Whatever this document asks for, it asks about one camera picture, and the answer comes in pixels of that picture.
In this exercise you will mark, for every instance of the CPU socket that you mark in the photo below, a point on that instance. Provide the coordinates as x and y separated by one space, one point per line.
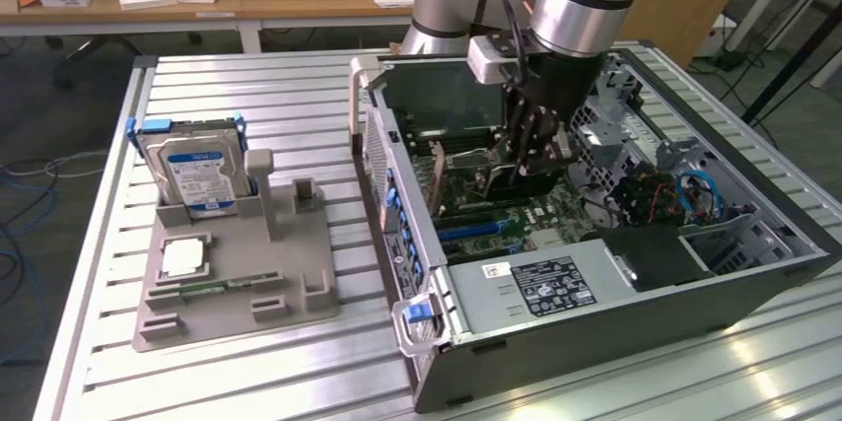
469 161

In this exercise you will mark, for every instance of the hard disk with blue caddy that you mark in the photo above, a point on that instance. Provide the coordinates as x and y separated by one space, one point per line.
197 174

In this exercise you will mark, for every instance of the white small floor unit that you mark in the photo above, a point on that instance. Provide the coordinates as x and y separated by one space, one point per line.
713 41

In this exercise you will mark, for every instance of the black open PC case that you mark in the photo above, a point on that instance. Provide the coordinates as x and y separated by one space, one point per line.
591 367

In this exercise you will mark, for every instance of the blue case release latch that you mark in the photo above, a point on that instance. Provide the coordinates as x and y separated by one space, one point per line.
416 313

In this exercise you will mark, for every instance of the metal disk bay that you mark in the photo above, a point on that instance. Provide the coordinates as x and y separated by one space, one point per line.
611 140

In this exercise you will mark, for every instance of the green motherboard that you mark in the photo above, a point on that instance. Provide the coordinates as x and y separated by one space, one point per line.
499 243

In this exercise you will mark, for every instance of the grey power supply unit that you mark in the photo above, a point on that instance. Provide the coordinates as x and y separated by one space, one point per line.
487 293

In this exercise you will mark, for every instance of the blue expansion slot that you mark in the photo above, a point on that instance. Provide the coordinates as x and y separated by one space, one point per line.
473 231

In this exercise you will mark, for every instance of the black Nvidia graphics card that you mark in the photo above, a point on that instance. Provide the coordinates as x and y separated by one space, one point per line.
519 187

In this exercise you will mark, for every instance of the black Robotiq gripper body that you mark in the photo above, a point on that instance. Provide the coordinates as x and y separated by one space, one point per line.
559 81

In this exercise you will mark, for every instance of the grey printed parts rack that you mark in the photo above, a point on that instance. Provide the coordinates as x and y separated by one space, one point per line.
262 302

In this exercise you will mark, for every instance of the green RAM stick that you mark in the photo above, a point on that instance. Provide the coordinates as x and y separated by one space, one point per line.
216 286

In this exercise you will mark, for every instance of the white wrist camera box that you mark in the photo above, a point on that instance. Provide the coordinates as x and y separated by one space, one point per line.
487 61

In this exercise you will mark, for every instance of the black-labelled RAM stick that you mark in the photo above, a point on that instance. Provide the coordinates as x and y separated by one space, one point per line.
469 205

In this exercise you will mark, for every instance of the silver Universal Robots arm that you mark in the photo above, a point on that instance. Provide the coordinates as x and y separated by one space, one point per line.
579 12

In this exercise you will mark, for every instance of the silver CPU chip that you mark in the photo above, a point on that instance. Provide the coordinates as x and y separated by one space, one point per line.
182 257

